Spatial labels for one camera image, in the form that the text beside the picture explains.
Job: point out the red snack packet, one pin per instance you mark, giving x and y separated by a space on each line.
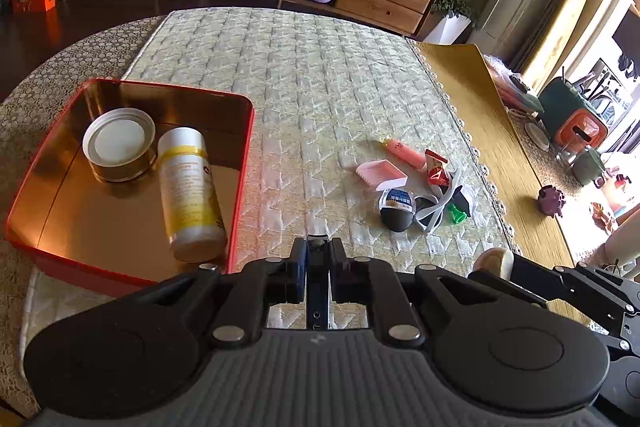
437 177

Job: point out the gold round tin white lid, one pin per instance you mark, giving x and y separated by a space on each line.
120 139

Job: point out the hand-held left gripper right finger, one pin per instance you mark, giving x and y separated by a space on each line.
336 272

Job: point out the black oval item blue label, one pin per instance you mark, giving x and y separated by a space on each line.
396 218

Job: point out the lace patterned tablecloth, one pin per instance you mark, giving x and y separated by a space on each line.
60 72

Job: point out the green orange appliance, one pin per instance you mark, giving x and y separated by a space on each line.
570 117

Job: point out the small black object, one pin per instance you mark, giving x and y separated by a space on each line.
465 201

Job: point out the white planter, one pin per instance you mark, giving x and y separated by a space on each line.
447 29

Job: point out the pink tube orange cap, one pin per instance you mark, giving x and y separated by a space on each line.
405 152

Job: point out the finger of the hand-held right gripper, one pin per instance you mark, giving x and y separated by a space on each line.
535 282

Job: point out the beige rounded block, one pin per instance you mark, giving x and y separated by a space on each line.
495 263

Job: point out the red tin tray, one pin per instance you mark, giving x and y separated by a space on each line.
125 217

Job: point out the silver metal tool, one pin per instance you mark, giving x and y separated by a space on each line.
435 202

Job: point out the purple toy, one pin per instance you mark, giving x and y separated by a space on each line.
550 201

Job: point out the small brown toy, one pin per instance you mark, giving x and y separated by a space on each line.
602 216

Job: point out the quilted cream mat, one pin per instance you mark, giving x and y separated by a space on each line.
320 82

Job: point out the green mug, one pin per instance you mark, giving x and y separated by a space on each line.
587 168

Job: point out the green clip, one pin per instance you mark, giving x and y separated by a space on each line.
456 214

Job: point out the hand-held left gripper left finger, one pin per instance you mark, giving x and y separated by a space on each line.
298 272

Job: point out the white bottle yellow label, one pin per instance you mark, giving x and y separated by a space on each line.
187 192

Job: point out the pink toy comb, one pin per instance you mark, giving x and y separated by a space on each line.
382 172

